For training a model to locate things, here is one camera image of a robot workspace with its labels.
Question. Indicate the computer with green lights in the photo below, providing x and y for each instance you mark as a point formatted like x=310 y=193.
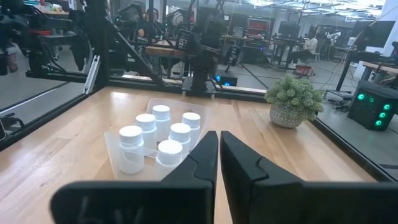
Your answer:
x=373 y=104

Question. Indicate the white pill bottle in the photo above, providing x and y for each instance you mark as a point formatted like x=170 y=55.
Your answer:
x=161 y=119
x=131 y=146
x=180 y=135
x=169 y=154
x=146 y=129
x=191 y=123

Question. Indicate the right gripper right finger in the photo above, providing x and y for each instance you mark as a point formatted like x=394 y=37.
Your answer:
x=280 y=202

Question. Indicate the clear plastic basket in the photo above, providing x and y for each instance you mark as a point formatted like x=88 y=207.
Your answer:
x=115 y=161

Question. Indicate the silver metal bracket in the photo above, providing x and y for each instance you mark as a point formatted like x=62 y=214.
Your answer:
x=91 y=74

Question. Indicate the black aluminium table frame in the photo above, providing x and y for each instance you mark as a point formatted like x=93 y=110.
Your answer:
x=46 y=120

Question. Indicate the black monitor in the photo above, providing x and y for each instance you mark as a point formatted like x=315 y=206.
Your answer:
x=374 y=34

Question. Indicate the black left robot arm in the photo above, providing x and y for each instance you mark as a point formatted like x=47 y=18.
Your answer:
x=202 y=56

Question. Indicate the green potted plant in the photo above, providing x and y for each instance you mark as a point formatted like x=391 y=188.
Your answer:
x=293 y=99

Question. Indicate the person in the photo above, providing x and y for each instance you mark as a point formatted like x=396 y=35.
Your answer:
x=149 y=26
x=9 y=56
x=306 y=46

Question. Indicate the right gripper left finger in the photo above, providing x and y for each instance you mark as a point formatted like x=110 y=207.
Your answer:
x=174 y=199

